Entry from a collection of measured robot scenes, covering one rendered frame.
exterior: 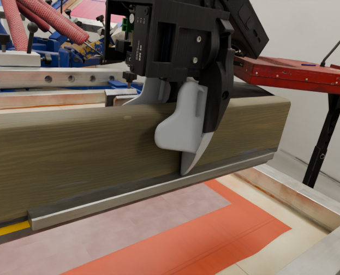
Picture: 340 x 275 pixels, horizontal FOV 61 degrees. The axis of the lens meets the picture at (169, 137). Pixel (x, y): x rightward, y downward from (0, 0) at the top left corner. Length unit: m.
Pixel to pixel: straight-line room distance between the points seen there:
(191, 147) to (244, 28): 0.12
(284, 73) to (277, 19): 1.31
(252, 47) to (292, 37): 2.22
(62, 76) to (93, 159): 0.72
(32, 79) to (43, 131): 0.72
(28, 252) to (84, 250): 0.06
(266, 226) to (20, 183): 0.36
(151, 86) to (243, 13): 0.11
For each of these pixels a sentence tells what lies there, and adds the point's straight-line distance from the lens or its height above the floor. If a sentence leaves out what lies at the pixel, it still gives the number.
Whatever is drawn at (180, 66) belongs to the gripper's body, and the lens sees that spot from 0.23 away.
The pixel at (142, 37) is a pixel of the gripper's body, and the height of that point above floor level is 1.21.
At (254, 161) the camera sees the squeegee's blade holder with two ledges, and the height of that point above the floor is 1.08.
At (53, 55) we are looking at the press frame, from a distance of 1.42.
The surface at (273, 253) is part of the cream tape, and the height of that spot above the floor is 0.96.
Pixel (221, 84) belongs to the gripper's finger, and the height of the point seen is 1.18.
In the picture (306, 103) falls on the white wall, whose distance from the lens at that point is 2.45.
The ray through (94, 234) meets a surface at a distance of 0.40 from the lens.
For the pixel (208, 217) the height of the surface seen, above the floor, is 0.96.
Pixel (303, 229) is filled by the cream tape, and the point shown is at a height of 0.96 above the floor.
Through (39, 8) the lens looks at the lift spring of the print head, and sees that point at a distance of 1.36.
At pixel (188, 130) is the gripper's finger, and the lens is 0.25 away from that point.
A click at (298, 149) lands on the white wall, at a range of 2.52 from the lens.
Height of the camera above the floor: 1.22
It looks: 22 degrees down
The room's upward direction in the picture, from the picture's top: 8 degrees clockwise
